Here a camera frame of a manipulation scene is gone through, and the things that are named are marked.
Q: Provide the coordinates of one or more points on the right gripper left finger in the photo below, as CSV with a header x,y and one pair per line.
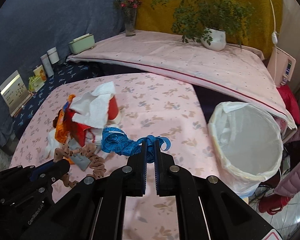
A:
x,y
130,180

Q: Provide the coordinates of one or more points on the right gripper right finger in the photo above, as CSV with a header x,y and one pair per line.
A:
x,y
170,179

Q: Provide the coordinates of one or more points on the brown dotted scrunchie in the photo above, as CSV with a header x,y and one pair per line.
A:
x,y
88,150

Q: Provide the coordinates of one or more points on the blue measuring tape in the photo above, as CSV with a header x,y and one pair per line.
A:
x,y
115,140

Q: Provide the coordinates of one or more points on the red cardboard box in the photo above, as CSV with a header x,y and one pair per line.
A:
x,y
82,133

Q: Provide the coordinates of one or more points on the orange snack wrapper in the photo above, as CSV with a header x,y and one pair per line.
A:
x,y
61,133

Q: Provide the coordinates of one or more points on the red paper cup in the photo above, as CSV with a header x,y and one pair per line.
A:
x,y
114,115

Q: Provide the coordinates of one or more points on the white paper towel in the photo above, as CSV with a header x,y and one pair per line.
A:
x,y
91,108

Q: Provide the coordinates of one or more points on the white lined trash bin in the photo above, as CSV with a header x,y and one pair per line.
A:
x,y
248,145

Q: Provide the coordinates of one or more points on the grey small packet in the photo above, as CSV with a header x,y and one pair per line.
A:
x,y
80,160

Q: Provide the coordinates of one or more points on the white standing card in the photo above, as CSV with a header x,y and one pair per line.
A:
x,y
14,92

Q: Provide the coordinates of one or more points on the green white small box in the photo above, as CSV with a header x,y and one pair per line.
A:
x,y
35,83

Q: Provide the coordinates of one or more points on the pink dotted mattress cover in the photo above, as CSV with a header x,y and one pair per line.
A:
x,y
233,71

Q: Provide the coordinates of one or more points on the navy floral cloth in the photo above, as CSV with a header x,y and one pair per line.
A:
x,y
68,72

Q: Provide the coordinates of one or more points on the pink puffer jacket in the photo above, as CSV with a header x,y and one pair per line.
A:
x,y
290,185

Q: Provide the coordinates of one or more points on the orange label jar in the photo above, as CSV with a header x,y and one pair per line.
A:
x,y
40,72

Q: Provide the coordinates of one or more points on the tall white bottle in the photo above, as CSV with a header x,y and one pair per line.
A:
x,y
47,65

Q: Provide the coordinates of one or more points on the red cushion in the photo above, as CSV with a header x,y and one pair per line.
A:
x,y
290,102

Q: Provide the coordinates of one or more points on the white round jar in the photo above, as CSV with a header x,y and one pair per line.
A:
x,y
53,55

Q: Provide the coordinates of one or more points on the mint green tissue box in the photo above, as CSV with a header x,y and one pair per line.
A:
x,y
82,43

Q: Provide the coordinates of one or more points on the pink appliance box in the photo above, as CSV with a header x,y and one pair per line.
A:
x,y
281,66

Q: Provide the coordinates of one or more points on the white pot green plant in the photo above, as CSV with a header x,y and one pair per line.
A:
x,y
195,20

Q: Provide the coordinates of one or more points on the glass vase red flowers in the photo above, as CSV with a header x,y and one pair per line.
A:
x,y
129,9

